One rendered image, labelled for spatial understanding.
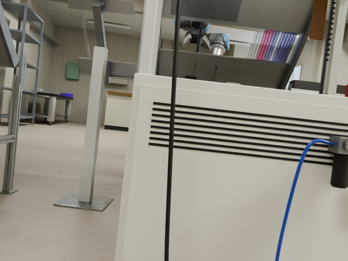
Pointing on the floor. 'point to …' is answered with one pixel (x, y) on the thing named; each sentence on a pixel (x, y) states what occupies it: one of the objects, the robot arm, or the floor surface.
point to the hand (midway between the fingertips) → (196, 47)
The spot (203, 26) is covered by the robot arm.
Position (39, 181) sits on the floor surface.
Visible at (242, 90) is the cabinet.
